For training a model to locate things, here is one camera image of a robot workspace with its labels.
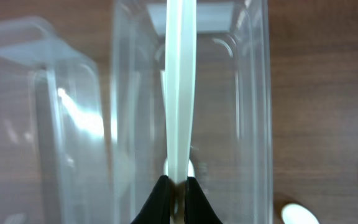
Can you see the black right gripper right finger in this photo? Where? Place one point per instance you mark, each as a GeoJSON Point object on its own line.
{"type": "Point", "coordinates": [197, 208]}

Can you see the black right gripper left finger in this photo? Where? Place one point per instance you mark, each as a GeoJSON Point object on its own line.
{"type": "Point", "coordinates": [156, 209]}

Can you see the right clear plastic container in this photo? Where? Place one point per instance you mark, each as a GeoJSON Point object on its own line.
{"type": "Point", "coordinates": [231, 138]}

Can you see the clear plastic container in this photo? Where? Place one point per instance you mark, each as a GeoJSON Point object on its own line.
{"type": "Point", "coordinates": [53, 166]}
{"type": "Point", "coordinates": [231, 138]}

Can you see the left clear plastic container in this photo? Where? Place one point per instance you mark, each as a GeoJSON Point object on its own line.
{"type": "Point", "coordinates": [53, 166]}

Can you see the thick white plastic spoon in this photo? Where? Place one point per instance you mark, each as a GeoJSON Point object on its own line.
{"type": "Point", "coordinates": [294, 213]}

